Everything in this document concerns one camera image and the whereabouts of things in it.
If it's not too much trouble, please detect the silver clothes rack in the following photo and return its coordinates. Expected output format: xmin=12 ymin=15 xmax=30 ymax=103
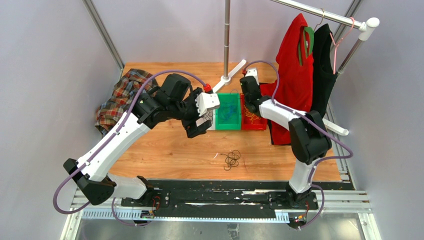
xmin=207 ymin=0 xmax=381 ymax=137

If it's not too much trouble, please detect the brown cable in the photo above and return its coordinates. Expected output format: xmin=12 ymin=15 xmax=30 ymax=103
xmin=202 ymin=110 xmax=216 ymax=125
xmin=219 ymin=149 xmax=241 ymax=172

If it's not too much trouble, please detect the black garment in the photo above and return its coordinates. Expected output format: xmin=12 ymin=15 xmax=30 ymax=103
xmin=311 ymin=23 xmax=337 ymax=118

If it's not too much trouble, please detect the white plastic bin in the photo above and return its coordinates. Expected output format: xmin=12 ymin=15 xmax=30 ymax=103
xmin=196 ymin=110 xmax=216 ymax=131

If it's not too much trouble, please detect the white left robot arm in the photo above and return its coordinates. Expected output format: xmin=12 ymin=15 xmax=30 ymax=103
xmin=63 ymin=71 xmax=220 ymax=207

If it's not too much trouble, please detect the red sweater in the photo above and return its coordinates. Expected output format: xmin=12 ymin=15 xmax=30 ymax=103
xmin=258 ymin=13 xmax=315 ymax=147

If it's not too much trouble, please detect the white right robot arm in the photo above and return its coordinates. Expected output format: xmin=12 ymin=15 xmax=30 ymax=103
xmin=239 ymin=76 xmax=332 ymax=209

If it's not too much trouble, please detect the red plastic bin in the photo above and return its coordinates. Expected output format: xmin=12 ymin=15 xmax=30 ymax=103
xmin=240 ymin=93 xmax=267 ymax=131

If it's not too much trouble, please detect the green plastic bin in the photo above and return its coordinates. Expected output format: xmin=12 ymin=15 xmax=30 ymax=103
xmin=215 ymin=92 xmax=242 ymax=131

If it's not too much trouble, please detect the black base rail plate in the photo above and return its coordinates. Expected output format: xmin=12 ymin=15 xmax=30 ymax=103
xmin=115 ymin=180 xmax=321 ymax=220

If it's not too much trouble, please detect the pink hanger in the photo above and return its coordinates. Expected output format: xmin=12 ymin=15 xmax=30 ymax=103
xmin=329 ymin=16 xmax=355 ymax=75

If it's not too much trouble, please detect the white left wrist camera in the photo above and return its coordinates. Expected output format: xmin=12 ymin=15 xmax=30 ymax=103
xmin=195 ymin=92 xmax=221 ymax=117

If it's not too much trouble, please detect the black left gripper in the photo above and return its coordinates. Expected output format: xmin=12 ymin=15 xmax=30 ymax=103
xmin=169 ymin=88 xmax=213 ymax=137

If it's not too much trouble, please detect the green hanger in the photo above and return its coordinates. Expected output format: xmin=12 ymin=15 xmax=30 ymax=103
xmin=297 ymin=26 xmax=314 ymax=66

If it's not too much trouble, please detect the aluminium frame rail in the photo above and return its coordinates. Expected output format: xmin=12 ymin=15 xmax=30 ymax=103
xmin=60 ymin=189 xmax=382 ymax=240

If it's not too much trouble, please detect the plaid shirt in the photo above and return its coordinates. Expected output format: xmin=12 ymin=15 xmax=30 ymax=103
xmin=94 ymin=68 xmax=152 ymax=137

